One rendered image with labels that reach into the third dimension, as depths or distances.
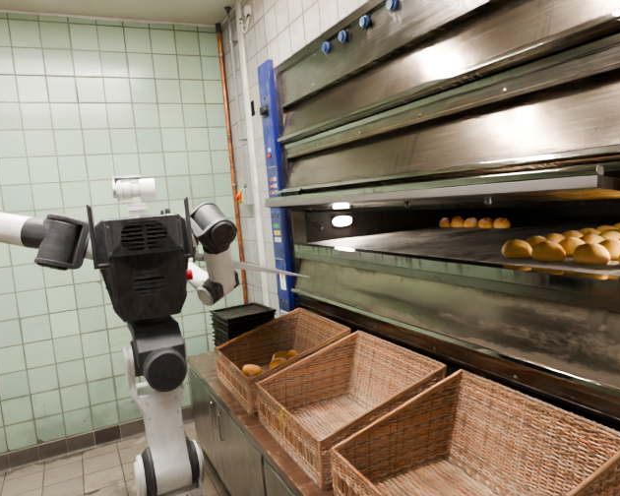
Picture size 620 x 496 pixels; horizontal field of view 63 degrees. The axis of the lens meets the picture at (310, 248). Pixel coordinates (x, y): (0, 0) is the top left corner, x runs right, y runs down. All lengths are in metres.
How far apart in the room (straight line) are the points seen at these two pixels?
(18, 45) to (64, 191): 0.84
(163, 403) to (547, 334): 1.12
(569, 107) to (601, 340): 0.54
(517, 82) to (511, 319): 0.63
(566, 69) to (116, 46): 2.72
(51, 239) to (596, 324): 1.42
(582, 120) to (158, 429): 1.41
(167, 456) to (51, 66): 2.44
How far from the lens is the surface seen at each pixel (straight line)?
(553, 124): 1.36
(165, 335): 1.53
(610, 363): 1.34
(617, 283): 1.29
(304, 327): 2.57
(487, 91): 1.51
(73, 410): 3.52
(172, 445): 1.69
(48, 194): 3.33
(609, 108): 1.29
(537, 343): 1.45
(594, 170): 1.11
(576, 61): 1.34
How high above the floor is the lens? 1.42
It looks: 6 degrees down
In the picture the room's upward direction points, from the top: 5 degrees counter-clockwise
